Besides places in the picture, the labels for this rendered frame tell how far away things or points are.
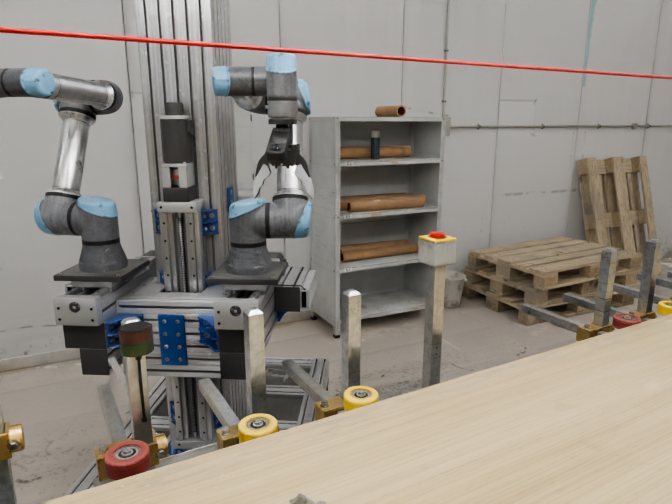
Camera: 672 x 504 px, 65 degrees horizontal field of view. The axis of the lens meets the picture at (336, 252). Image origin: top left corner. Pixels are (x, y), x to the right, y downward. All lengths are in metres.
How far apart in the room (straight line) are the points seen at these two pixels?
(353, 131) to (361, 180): 0.38
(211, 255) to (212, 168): 0.31
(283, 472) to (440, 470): 0.28
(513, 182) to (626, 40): 1.84
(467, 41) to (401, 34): 0.64
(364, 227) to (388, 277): 0.51
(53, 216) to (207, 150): 0.53
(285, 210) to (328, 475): 0.91
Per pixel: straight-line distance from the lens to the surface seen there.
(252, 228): 1.68
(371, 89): 4.22
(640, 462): 1.19
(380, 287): 4.46
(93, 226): 1.86
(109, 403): 1.41
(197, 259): 1.87
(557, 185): 5.58
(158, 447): 1.22
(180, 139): 1.82
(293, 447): 1.09
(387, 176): 4.29
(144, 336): 1.05
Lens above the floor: 1.51
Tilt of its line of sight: 14 degrees down
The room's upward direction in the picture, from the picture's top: straight up
